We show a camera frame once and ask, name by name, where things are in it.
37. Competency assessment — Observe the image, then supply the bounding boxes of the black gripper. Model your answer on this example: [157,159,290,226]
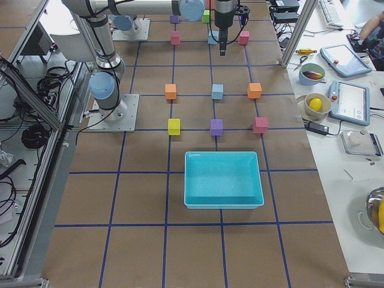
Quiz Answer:
[214,0,250,56]

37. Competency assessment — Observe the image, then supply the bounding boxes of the light blue block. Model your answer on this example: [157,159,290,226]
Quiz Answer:
[211,84,224,100]
[208,30,219,45]

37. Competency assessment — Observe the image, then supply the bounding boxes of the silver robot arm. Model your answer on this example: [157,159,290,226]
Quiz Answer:
[63,1,206,124]
[113,15,142,35]

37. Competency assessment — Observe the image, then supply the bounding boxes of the pink block left far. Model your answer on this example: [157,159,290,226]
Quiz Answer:
[238,31,250,46]

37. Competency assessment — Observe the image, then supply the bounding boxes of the green block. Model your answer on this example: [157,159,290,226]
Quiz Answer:
[202,10,210,23]

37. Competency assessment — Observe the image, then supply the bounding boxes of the dark pink block left near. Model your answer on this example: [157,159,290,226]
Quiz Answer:
[170,31,181,46]

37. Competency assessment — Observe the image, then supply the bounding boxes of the purple block left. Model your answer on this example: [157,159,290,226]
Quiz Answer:
[169,15,180,24]

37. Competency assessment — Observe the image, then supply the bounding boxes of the purple block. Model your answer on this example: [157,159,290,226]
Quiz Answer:
[169,15,180,24]
[210,119,223,136]

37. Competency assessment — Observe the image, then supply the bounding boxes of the orange block far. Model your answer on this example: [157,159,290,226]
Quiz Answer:
[247,83,262,99]

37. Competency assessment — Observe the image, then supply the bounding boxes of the orange block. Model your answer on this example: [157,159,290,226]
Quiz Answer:
[247,83,262,99]
[164,83,177,100]

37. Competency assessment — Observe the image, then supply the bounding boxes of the orange block near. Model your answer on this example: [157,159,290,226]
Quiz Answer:
[164,83,177,100]

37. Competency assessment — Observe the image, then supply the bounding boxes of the black scissors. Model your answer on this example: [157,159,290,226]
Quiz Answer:
[294,55,308,71]

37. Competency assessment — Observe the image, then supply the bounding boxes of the purple block right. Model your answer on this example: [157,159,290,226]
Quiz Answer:
[210,119,223,136]

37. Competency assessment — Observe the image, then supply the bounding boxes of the green bowl with fruit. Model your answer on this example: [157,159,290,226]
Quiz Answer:
[299,63,325,86]

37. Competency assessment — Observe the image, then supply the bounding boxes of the pink block right far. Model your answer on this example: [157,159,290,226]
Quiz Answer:
[253,117,269,134]

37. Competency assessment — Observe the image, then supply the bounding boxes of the yellow block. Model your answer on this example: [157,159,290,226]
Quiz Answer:
[167,118,181,136]

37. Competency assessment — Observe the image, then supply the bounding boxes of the white keyboard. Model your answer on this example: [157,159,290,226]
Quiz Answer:
[318,0,343,28]

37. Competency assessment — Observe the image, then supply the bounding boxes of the yellow lemon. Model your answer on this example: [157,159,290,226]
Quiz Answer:
[308,98,322,112]

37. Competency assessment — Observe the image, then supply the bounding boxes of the cream bowl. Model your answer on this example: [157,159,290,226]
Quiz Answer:
[303,93,332,120]

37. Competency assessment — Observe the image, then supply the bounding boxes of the teach pendant far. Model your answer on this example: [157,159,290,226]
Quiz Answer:
[320,44,372,77]

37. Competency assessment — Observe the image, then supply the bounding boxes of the teach pendant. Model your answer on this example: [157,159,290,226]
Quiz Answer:
[320,44,372,77]
[328,80,370,127]

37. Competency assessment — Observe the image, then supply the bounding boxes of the black power adapter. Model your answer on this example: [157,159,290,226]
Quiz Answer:
[306,121,329,136]

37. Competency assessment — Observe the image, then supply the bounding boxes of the teach pendant near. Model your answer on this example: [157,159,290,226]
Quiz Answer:
[328,80,370,127]

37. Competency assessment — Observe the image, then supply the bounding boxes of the cyan plastic bin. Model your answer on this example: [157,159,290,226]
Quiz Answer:
[184,151,265,209]

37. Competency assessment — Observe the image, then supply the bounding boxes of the kitchen scale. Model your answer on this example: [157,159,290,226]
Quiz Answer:
[340,131,383,157]

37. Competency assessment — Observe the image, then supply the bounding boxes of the steel bowl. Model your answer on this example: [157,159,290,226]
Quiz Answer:
[366,187,383,235]

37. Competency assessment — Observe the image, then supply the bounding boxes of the aluminium frame post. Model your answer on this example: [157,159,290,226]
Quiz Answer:
[281,0,317,68]

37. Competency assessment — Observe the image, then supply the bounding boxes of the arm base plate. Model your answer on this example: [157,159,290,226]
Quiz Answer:
[88,94,139,133]
[112,16,150,42]

